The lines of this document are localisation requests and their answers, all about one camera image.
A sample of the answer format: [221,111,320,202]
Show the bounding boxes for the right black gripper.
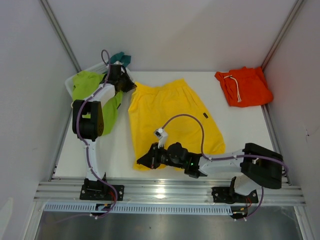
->
[137,142,186,170]

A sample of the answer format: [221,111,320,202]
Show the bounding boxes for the lime green shorts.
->
[72,74,123,136]

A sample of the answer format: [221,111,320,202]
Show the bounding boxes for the yellow shorts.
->
[128,79,226,160]

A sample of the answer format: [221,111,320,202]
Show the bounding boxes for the orange shorts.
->
[215,67,274,108]

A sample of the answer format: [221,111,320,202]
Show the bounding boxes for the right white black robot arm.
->
[137,142,288,202]

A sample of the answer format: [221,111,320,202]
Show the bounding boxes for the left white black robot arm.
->
[72,64,136,201]

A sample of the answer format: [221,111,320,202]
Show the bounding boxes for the teal shorts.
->
[110,51,132,67]

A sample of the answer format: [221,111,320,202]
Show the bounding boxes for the white plastic bin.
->
[64,62,108,97]

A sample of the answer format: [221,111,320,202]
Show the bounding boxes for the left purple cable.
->
[76,49,119,221]

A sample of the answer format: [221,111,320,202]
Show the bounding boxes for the purple cable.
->
[162,113,289,221]
[76,49,119,221]

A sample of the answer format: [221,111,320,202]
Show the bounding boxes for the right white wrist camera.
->
[154,128,168,149]

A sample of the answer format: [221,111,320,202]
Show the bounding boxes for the aluminium mounting rail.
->
[33,178,306,206]

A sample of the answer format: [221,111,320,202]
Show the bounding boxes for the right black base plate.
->
[211,186,259,205]

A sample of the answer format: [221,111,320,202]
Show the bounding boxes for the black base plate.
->
[211,186,259,205]
[79,185,125,201]

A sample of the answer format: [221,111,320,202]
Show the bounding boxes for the white shorts drawstring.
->
[223,74,244,103]

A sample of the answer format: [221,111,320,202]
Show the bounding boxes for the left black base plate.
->
[79,185,125,201]

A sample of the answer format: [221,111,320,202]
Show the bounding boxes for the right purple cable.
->
[162,113,289,221]

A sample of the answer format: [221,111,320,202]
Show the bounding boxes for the white slotted cable duct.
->
[43,202,233,216]

